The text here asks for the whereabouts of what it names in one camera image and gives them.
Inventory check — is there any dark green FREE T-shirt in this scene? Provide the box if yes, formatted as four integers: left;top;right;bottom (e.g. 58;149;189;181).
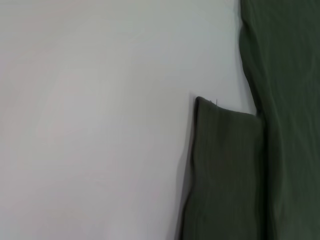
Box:
174;0;320;240

